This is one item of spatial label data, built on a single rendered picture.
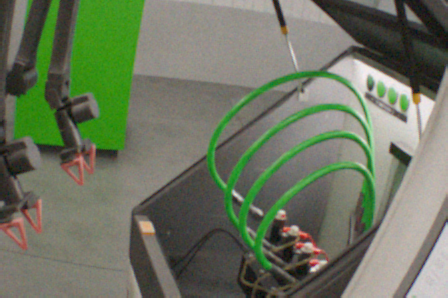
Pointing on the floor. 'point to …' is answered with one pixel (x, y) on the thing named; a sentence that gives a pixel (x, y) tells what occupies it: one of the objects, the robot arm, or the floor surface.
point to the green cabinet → (88, 68)
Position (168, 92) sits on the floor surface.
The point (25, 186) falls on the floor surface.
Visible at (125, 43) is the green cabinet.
